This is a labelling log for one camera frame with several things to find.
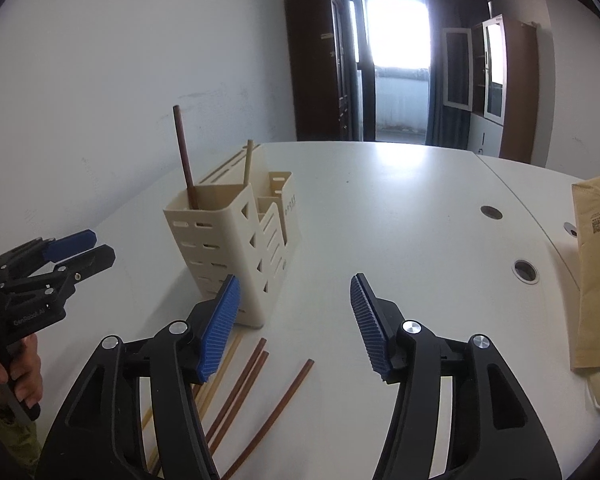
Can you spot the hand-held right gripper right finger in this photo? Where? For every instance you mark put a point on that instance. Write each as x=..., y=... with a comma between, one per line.
x=367, y=320

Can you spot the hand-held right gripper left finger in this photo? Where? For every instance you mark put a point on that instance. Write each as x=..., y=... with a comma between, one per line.
x=220, y=325

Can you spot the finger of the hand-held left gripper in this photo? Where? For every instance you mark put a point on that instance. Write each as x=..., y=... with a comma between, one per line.
x=72, y=244
x=92, y=260

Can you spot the cream plastic utensil holder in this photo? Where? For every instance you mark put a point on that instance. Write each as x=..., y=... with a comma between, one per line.
x=205, y=240

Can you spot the person's left hand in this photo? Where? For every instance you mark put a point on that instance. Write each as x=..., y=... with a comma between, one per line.
x=27, y=380

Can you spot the person's olive clothing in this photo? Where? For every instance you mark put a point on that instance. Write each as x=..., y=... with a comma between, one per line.
x=0, y=440

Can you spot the dark blue curtain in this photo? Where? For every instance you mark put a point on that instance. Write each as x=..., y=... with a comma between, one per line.
x=450, y=125

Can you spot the small grey desk cap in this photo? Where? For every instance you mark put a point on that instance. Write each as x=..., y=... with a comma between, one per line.
x=571, y=230

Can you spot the glass balcony door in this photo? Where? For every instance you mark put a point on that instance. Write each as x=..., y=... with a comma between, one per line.
x=395, y=60

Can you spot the dark wooden cabinet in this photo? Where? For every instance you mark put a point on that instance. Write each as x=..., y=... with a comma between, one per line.
x=315, y=60

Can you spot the brown glass-door cabinet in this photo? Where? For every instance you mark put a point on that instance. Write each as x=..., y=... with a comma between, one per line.
x=520, y=85

